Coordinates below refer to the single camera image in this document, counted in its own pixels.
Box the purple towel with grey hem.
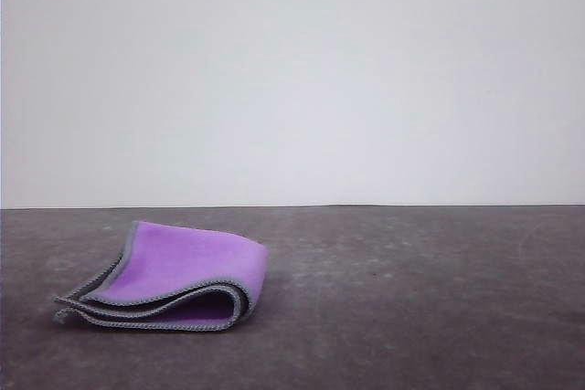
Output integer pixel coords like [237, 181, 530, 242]
[52, 219, 268, 333]

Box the grey table cloth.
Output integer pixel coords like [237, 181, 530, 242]
[0, 204, 585, 390]

